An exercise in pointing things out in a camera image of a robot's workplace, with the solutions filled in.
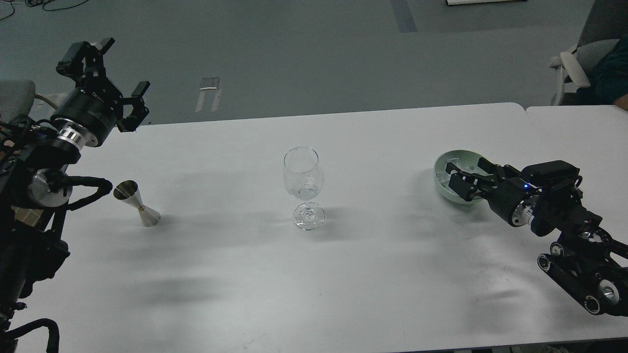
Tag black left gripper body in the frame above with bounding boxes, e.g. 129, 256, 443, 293
50, 81, 123, 147

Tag clear wine glass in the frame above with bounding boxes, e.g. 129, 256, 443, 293
283, 147, 325, 231

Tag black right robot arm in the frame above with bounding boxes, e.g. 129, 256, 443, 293
444, 157, 628, 317

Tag steel double jigger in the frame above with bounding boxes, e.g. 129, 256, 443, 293
113, 179, 161, 227

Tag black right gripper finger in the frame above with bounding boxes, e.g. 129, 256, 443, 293
445, 162, 496, 202
474, 158, 523, 184

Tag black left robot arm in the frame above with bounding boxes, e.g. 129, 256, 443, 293
0, 38, 150, 353

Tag person in teal shirt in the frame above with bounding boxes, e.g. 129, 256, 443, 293
576, 34, 628, 110

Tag grey white office chair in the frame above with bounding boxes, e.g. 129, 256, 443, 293
549, 0, 628, 106

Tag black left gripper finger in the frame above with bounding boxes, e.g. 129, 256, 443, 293
117, 81, 150, 132
56, 37, 116, 91

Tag black cables on floor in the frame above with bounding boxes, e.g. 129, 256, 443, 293
0, 0, 90, 21

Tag grey chair left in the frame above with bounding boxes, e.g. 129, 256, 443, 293
0, 79, 58, 123

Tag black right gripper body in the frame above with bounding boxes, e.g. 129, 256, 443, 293
484, 178, 538, 227

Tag checkered beige cushion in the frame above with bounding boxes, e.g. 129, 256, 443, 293
11, 206, 44, 227

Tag clear ice cubes pile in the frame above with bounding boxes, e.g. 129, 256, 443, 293
434, 156, 479, 187

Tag green bowl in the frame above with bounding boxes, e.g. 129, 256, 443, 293
432, 150, 488, 205

